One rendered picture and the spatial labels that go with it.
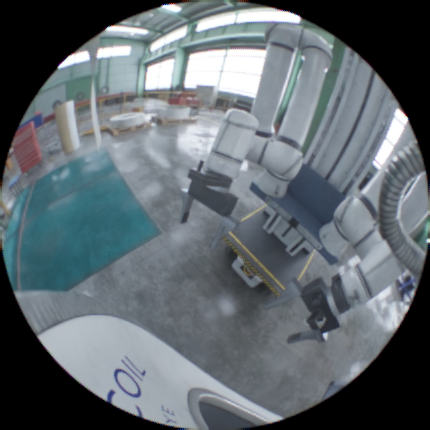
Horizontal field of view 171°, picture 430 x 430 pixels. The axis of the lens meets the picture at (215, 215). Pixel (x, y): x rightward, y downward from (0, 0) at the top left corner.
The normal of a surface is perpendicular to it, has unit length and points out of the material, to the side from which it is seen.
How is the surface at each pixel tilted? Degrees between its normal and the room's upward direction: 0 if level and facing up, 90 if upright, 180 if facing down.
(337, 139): 90
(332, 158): 90
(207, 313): 0
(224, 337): 0
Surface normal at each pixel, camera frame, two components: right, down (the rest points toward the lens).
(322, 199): -0.75, 0.37
